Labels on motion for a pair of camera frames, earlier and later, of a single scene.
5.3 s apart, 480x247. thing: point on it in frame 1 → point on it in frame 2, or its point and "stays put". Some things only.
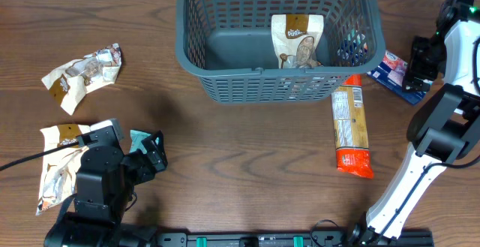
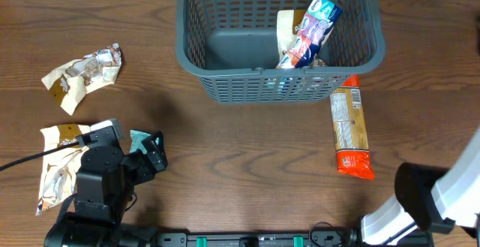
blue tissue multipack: (391, 74) → (317, 22)
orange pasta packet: (352, 153) stays put
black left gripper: (146, 170) stays put
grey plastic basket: (224, 34) stays put
